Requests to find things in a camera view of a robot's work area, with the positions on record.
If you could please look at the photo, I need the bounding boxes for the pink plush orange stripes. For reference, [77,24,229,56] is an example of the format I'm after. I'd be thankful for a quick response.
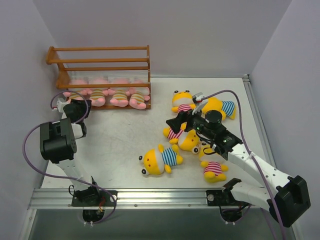
[108,86,130,108]
[63,78,88,102]

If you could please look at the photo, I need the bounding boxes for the yellow plush red stripes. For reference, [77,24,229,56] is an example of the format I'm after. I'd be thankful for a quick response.
[198,142,229,184]
[162,123,200,155]
[171,90,195,113]

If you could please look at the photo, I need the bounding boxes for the yellow plush red stripes top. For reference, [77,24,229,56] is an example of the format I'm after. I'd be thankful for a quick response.
[171,90,195,113]

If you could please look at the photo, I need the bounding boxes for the pink plush face-down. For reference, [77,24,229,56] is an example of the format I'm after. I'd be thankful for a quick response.
[87,77,109,107]

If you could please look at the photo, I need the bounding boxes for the pink plush blue stripes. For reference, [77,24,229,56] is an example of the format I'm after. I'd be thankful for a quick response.
[129,86,150,110]

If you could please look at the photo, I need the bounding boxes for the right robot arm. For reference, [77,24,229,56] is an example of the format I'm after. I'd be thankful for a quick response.
[166,110,311,228]

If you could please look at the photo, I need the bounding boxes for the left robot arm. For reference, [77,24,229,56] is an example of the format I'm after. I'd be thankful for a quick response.
[40,98,101,206]

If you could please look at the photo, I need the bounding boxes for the wooden three-tier shelf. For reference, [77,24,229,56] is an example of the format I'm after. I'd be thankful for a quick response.
[45,45,151,110]

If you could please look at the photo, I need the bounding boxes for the yellow plush under pile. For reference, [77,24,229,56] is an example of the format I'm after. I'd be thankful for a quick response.
[202,97,237,121]

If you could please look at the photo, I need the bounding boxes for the yellow plush blue stripes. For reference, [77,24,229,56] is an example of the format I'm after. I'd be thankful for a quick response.
[138,144,184,177]

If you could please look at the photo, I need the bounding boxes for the yellow plush red stripes front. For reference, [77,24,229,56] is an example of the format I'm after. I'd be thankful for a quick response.
[198,142,229,184]

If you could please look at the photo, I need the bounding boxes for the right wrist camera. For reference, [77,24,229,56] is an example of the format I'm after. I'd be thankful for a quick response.
[192,92,208,115]

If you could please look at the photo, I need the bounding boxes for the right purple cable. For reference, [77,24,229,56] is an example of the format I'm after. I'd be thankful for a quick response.
[198,89,287,240]

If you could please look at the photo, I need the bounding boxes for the aluminium right rail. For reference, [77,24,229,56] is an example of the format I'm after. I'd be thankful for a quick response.
[242,74,272,161]

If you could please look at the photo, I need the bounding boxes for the aluminium rail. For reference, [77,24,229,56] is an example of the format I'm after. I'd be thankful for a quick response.
[242,74,272,161]
[28,184,269,210]

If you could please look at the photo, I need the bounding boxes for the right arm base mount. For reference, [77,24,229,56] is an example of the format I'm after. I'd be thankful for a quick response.
[205,189,226,207]

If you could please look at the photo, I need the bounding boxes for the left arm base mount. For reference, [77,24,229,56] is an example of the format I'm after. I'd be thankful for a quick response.
[71,187,115,207]

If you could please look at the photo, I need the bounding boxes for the aluminium front rail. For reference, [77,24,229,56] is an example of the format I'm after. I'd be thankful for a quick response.
[28,184,269,210]

